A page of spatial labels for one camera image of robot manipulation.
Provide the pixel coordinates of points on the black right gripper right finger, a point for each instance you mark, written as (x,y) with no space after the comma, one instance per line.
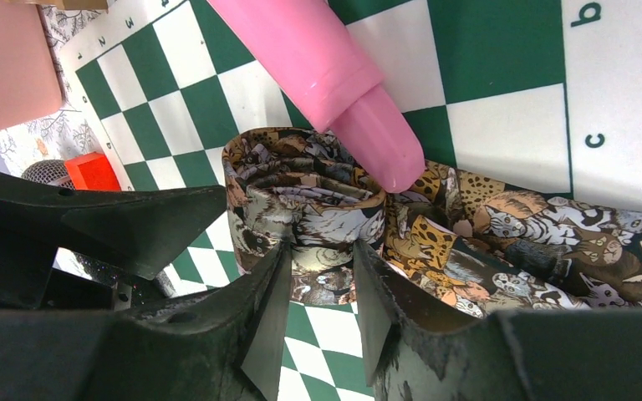
(416,347)

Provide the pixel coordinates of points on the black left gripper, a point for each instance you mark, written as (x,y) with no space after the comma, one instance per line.
(140,232)

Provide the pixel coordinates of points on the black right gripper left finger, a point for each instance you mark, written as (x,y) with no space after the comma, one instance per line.
(220,344)

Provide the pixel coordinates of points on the brown floral patterned tie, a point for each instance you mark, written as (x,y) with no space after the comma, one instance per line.
(475,243)

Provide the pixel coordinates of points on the pink divided organizer tray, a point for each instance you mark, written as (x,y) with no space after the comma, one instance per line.
(29,84)

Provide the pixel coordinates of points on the small red block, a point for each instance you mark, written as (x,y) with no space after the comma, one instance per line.
(92,172)

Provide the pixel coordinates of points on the black microphone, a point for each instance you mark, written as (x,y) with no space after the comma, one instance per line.
(49,172)

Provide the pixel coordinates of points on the wooden arch block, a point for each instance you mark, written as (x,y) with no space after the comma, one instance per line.
(67,5)

